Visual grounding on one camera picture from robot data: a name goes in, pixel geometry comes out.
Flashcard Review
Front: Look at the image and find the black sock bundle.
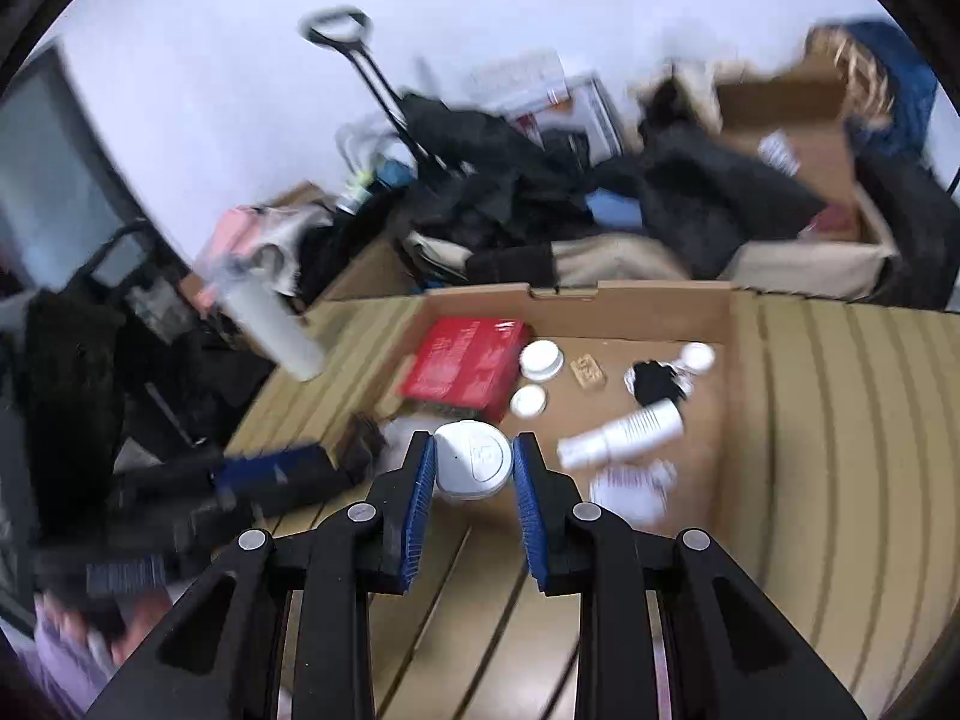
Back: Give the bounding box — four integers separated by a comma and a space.
630, 361, 686, 408

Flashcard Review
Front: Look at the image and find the white jar lid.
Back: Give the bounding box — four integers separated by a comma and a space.
433, 419, 512, 500

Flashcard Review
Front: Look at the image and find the Hello Kitty sticker bottom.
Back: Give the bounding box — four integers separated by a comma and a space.
589, 458, 677, 530

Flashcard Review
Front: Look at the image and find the red printed box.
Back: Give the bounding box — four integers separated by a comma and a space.
400, 317, 532, 422

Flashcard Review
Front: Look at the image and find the small white bottle cap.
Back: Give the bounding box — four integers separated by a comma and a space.
509, 383, 548, 419

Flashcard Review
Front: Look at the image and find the stack of paper cups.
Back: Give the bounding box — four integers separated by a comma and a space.
556, 400, 683, 470

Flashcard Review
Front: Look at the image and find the brown cardboard tray box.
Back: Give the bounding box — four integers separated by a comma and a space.
374, 281, 736, 535

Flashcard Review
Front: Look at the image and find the white thermos bottle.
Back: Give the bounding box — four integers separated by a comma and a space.
212, 255, 325, 382

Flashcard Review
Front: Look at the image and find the small tan soap box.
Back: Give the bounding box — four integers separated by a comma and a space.
569, 355, 607, 392

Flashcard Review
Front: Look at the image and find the white round jar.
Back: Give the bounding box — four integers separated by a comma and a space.
519, 340, 565, 383

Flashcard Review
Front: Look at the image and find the beige pink clothes heap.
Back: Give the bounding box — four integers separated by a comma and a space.
192, 202, 334, 314

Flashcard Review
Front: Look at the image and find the small white jar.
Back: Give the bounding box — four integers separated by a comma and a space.
677, 341, 716, 376

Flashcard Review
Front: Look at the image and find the black clothing pile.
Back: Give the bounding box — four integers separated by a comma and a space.
298, 93, 822, 299

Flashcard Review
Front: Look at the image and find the blue folded cloth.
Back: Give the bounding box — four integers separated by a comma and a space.
584, 188, 644, 231

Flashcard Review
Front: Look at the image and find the printed appliance box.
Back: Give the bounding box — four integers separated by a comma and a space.
462, 50, 623, 164

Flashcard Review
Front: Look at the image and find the beige fabric bag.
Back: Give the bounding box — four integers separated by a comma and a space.
402, 232, 895, 299

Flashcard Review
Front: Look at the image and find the open brown cardboard box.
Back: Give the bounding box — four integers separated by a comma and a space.
716, 57, 889, 245

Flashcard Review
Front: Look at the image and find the woven rattan basket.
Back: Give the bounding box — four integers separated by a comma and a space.
805, 25, 895, 130

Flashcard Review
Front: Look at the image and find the blue fabric bag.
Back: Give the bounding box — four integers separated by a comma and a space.
843, 20, 939, 164

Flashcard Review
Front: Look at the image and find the black trolley handle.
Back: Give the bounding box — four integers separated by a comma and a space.
298, 7, 446, 181

